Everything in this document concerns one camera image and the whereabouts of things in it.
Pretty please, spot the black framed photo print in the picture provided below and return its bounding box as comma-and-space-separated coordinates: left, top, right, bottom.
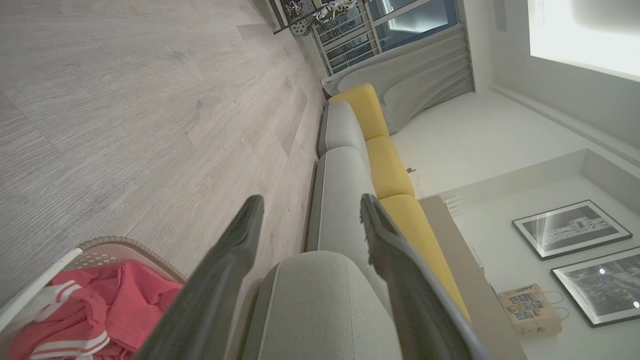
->
511, 200, 633, 262
550, 246, 640, 328

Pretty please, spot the grey curtain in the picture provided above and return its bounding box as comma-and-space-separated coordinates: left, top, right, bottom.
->
322, 24, 475, 135

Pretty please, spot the window with white frame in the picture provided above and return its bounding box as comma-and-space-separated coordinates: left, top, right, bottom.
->
310, 0, 458, 76

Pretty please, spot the dark plant stand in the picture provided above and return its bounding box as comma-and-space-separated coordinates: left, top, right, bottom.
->
272, 0, 368, 38

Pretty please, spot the beige wooden side cabinet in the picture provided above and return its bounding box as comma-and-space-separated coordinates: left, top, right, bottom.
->
419, 196, 528, 360

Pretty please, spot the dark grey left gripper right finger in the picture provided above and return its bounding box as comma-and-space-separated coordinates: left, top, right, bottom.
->
360, 193, 493, 360

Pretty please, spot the printed paper shopping bag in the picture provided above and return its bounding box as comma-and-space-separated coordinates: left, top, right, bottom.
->
496, 283, 571, 337

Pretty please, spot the white woven laundry basket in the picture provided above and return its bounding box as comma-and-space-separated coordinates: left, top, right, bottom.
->
0, 236, 188, 360

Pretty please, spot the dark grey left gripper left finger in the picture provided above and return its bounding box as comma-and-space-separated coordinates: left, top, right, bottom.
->
132, 195, 265, 360

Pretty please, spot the grey fabric sofa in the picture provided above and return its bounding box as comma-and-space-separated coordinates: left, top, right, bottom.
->
227, 100, 403, 360

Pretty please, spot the red garment with white stripes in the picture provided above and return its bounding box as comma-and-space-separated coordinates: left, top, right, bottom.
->
5, 260, 185, 360

